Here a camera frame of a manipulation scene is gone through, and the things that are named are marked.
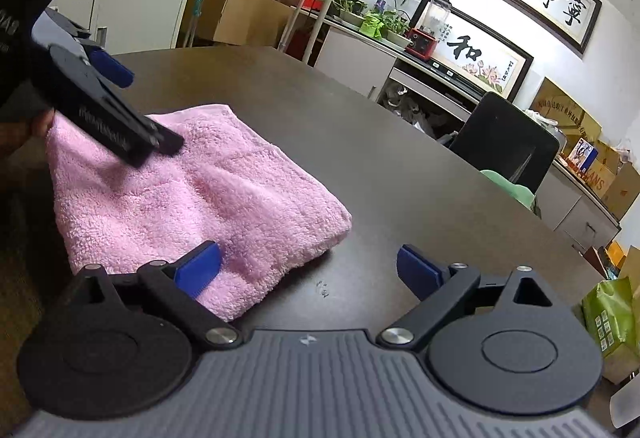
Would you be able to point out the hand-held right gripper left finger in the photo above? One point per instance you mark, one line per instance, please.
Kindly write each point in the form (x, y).
(197, 270)

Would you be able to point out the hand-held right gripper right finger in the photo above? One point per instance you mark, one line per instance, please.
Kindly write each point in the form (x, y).
(417, 273)

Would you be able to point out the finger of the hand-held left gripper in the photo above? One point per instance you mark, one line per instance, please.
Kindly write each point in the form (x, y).
(115, 122)
(114, 70)

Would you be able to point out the pink towel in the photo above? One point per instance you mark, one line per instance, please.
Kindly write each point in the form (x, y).
(200, 188)

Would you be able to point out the person's left hand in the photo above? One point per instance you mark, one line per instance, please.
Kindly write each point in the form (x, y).
(40, 125)

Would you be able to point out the green cushion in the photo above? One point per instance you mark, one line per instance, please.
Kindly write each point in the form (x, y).
(515, 193)

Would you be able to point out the large open cardboard box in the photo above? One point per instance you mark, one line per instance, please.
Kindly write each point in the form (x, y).
(250, 17)

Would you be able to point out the black office chair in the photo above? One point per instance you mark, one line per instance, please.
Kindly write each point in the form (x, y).
(500, 137)

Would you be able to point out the white plastic bags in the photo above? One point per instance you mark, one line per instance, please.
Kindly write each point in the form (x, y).
(405, 102)

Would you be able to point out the green printed bag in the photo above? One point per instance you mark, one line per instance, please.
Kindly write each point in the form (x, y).
(607, 318)

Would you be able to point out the small photo box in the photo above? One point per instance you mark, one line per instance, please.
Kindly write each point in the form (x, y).
(584, 152)

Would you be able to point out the small red box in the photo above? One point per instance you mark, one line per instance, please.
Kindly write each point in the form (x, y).
(311, 5)

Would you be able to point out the flat brown printed carton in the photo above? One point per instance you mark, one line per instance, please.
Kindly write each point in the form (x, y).
(560, 105)

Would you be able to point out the framed lotus calligraphy picture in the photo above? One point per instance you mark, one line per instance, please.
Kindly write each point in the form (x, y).
(480, 57)

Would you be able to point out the cardboard box with red print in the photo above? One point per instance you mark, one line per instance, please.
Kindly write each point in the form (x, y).
(625, 188)

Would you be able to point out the low white sideboard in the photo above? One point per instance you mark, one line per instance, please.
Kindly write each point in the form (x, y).
(350, 57)

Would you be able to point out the red base blender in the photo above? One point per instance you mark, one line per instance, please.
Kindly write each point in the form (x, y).
(422, 40)

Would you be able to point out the white planter with seedlings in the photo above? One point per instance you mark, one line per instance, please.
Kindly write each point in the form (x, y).
(397, 35)
(347, 12)

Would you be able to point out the green gift bag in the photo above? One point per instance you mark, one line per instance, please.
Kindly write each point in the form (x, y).
(372, 25)

